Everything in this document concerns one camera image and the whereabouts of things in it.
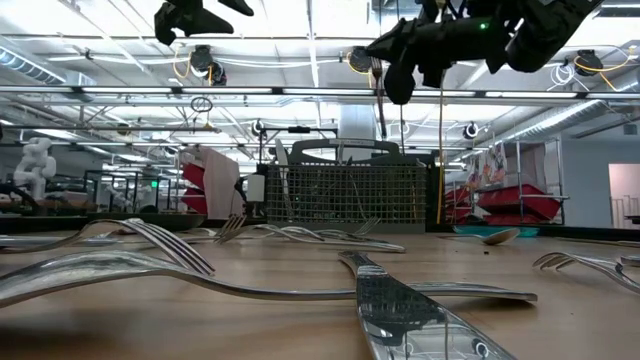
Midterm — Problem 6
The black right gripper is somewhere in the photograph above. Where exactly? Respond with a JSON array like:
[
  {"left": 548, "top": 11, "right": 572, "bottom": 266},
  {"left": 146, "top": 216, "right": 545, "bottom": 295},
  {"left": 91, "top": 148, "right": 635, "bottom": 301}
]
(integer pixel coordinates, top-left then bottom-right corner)
[{"left": 365, "top": 12, "right": 512, "bottom": 107}]

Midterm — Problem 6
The grey mesh silverware basket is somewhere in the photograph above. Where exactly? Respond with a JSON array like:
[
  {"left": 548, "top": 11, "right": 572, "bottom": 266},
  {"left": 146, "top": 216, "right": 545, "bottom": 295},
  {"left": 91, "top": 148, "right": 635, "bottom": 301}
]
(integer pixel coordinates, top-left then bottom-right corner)
[{"left": 263, "top": 138, "right": 430, "bottom": 235}]

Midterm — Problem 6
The long horizontal light bar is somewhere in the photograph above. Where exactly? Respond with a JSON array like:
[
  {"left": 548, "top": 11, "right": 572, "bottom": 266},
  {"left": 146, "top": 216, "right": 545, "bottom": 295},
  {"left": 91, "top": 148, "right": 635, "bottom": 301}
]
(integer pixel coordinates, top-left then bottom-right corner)
[{"left": 0, "top": 84, "right": 640, "bottom": 100}]

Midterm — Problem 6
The white round column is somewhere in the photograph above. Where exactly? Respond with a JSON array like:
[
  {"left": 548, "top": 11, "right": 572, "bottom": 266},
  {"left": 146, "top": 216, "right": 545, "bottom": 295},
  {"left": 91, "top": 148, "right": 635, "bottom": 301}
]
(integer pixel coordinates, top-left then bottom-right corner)
[{"left": 338, "top": 103, "right": 377, "bottom": 144}]

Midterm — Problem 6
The black metal stand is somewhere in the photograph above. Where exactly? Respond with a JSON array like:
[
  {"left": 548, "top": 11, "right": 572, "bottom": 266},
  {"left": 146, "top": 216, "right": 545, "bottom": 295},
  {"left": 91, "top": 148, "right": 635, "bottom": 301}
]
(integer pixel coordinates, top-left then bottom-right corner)
[{"left": 258, "top": 126, "right": 340, "bottom": 166}]

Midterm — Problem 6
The colourful hanging poster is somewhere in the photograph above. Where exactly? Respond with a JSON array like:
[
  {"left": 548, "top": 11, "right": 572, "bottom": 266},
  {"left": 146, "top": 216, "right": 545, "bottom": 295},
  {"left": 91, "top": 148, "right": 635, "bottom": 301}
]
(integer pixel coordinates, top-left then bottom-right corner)
[{"left": 467, "top": 143, "right": 509, "bottom": 189}]

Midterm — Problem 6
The red plastic storage bin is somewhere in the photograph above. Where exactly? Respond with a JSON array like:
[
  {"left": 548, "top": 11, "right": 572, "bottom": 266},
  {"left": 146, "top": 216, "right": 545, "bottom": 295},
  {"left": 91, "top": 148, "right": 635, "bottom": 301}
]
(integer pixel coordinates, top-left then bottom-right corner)
[
  {"left": 477, "top": 183, "right": 563, "bottom": 221},
  {"left": 482, "top": 213, "right": 551, "bottom": 226},
  {"left": 443, "top": 187, "right": 474, "bottom": 224},
  {"left": 180, "top": 187, "right": 209, "bottom": 215},
  {"left": 180, "top": 162, "right": 206, "bottom": 190}
]

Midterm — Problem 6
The pale pink panel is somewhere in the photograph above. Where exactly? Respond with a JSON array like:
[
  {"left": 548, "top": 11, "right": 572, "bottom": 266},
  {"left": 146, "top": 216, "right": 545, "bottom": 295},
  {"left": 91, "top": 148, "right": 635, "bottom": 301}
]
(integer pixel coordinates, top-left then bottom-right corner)
[{"left": 199, "top": 145, "right": 245, "bottom": 220}]

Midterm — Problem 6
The small white box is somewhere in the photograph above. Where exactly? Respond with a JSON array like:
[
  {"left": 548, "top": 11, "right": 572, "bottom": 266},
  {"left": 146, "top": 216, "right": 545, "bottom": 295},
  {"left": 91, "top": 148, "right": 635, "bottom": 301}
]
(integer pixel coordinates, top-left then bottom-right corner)
[{"left": 247, "top": 173, "right": 266, "bottom": 204}]

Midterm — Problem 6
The metal shelf rack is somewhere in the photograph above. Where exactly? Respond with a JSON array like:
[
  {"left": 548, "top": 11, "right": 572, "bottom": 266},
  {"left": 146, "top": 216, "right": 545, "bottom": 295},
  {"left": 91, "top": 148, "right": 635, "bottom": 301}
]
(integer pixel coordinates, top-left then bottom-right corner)
[{"left": 449, "top": 137, "right": 571, "bottom": 226}]

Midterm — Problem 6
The teal round plate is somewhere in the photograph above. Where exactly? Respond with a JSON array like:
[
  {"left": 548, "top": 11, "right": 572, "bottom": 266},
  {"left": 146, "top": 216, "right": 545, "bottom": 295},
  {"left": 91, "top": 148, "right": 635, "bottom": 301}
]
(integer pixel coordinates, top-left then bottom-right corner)
[{"left": 452, "top": 225, "right": 541, "bottom": 239}]

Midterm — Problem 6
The long foreground silver fork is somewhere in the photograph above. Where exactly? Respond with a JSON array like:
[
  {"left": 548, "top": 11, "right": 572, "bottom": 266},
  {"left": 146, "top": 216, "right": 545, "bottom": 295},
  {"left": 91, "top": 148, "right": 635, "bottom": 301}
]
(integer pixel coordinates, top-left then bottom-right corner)
[{"left": 0, "top": 249, "right": 539, "bottom": 309}]

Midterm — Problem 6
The yellow hanging cable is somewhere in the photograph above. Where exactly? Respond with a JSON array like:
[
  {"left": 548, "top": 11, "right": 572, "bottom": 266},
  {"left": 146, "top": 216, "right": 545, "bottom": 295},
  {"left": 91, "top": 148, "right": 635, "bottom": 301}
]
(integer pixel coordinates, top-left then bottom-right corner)
[{"left": 435, "top": 0, "right": 447, "bottom": 225}]

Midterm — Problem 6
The black metal frame enclosure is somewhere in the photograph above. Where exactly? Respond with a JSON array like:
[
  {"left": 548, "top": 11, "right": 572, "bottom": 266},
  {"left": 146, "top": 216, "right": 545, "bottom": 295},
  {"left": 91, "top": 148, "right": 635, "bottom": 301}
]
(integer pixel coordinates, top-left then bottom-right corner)
[{"left": 83, "top": 169, "right": 174, "bottom": 215}]

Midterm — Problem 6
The silver ventilation duct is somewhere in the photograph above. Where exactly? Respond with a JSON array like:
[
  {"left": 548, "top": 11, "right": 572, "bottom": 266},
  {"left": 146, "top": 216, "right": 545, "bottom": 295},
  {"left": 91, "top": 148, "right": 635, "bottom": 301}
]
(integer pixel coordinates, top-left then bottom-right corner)
[{"left": 492, "top": 98, "right": 609, "bottom": 147}]

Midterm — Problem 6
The ribbed grey ceiling duct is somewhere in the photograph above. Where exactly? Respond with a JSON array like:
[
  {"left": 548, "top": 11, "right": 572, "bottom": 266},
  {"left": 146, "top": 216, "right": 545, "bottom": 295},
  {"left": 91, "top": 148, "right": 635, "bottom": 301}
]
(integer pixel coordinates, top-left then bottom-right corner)
[{"left": 0, "top": 47, "right": 69, "bottom": 87}]

